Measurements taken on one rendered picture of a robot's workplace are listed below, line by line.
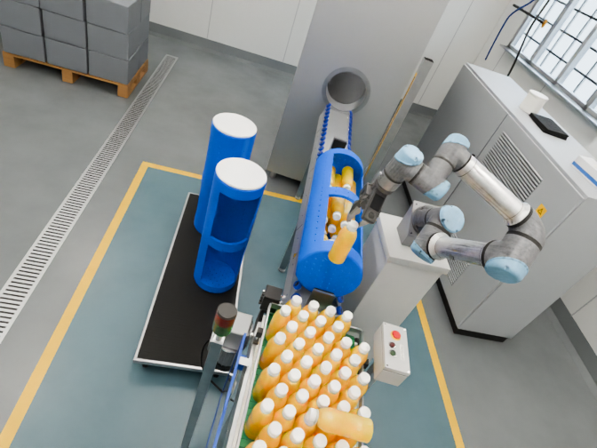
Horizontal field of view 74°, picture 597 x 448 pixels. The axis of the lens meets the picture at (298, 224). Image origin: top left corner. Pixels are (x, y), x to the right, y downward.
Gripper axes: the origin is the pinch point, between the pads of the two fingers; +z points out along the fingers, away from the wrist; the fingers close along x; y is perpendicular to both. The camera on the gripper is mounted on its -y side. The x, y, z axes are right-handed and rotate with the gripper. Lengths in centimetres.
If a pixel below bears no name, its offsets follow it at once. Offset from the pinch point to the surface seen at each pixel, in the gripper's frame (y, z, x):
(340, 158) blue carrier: 87, 37, -4
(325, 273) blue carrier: 1.0, 33.2, -5.8
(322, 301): -6.9, 41.8, -10.4
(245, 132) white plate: 100, 60, 52
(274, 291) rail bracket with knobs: -10.0, 44.5, 11.0
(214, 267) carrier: 55, 141, 33
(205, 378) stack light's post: -49, 57, 24
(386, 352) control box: -28.1, 25.5, -32.3
